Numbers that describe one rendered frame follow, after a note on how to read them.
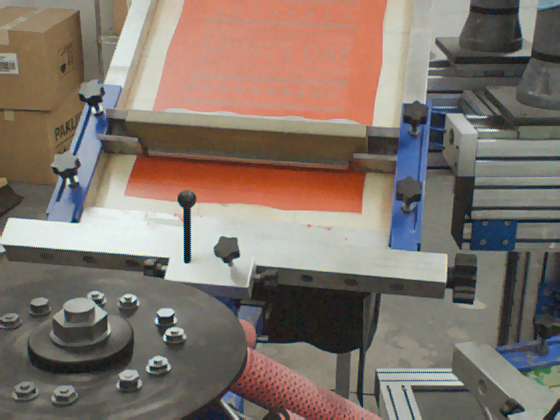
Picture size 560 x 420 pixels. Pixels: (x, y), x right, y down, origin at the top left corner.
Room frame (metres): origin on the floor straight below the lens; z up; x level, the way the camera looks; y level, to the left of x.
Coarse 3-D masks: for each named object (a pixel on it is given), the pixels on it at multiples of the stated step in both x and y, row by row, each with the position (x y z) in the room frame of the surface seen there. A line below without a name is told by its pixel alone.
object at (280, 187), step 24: (360, 0) 1.86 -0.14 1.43; (384, 0) 1.86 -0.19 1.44; (360, 24) 1.81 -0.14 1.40; (360, 48) 1.75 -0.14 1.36; (360, 72) 1.70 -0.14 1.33; (360, 96) 1.65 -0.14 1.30; (360, 120) 1.60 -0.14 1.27; (264, 168) 1.52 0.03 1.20; (288, 168) 1.51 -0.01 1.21; (312, 168) 1.51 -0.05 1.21; (264, 192) 1.47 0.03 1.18; (288, 192) 1.47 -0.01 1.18; (312, 192) 1.47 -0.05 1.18; (336, 192) 1.46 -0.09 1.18; (360, 192) 1.46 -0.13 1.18
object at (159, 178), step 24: (192, 0) 1.89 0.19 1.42; (192, 24) 1.84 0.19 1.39; (168, 48) 1.78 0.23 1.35; (192, 48) 1.78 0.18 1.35; (168, 72) 1.73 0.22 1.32; (168, 96) 1.68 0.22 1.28; (144, 168) 1.53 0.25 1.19; (168, 168) 1.53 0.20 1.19; (192, 168) 1.53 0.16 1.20; (216, 168) 1.52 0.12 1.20; (240, 168) 1.52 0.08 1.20; (144, 192) 1.49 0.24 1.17; (168, 192) 1.48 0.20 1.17; (216, 192) 1.48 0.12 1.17; (240, 192) 1.47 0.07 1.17
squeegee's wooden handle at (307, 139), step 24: (144, 120) 1.49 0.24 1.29; (168, 120) 1.49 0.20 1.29; (192, 120) 1.49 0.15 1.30; (216, 120) 1.48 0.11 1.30; (240, 120) 1.48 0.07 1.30; (264, 120) 1.48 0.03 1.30; (288, 120) 1.47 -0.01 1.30; (144, 144) 1.52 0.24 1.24; (168, 144) 1.51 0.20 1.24; (192, 144) 1.50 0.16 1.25; (216, 144) 1.50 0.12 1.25; (240, 144) 1.49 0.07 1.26; (264, 144) 1.48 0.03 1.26; (288, 144) 1.47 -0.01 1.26; (312, 144) 1.46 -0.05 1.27; (336, 144) 1.45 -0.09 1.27; (360, 144) 1.44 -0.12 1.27
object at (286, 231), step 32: (416, 0) 1.80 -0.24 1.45; (128, 32) 1.78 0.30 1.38; (416, 32) 1.73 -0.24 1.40; (128, 64) 1.70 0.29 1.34; (416, 64) 1.66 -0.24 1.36; (128, 96) 1.68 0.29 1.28; (416, 96) 1.59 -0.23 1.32; (96, 192) 1.49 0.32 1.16; (96, 224) 1.39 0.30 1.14; (128, 224) 1.39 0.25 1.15; (160, 224) 1.39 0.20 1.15; (192, 224) 1.38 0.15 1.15; (224, 224) 1.38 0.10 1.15; (256, 224) 1.38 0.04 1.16; (288, 224) 1.37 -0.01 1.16
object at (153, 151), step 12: (168, 156) 1.51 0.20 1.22; (180, 156) 1.51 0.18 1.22; (192, 156) 1.50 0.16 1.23; (204, 156) 1.50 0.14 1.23; (216, 156) 1.50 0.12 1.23; (228, 156) 1.50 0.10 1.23; (240, 156) 1.49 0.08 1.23; (252, 156) 1.49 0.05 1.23; (264, 156) 1.49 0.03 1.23; (276, 156) 1.49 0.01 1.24; (288, 156) 1.49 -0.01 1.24; (336, 168) 1.47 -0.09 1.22
